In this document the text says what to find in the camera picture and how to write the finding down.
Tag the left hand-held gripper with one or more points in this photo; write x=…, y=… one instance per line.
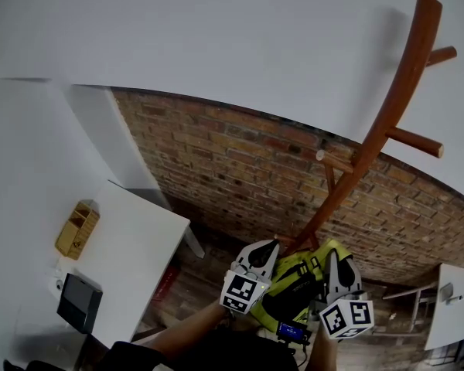
x=239, y=292

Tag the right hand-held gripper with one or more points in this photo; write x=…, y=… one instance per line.
x=346, y=319

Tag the yellow-green black backpack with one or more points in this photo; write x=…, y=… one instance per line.
x=294, y=274

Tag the wooden coat stand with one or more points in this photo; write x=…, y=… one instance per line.
x=402, y=91

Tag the person's left forearm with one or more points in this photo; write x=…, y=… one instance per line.
x=189, y=331

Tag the person's right forearm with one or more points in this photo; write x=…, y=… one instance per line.
x=325, y=350

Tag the small black screen device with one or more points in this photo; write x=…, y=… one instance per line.
x=291, y=331

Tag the red box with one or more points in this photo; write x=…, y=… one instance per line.
x=165, y=282

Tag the small white grey device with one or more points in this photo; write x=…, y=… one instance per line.
x=446, y=292

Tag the person's black clothing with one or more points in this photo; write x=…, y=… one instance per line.
x=216, y=354

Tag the small white table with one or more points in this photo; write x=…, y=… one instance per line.
x=452, y=315

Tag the white desk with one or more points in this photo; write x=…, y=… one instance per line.
x=139, y=238

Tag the wooden desk organizer box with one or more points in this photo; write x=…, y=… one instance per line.
x=75, y=234

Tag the black box with grey lid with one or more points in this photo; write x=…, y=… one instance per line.
x=79, y=303

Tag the small white round gadget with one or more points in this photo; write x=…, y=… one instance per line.
x=56, y=286

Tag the light wooden frame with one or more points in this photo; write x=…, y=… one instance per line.
x=410, y=291

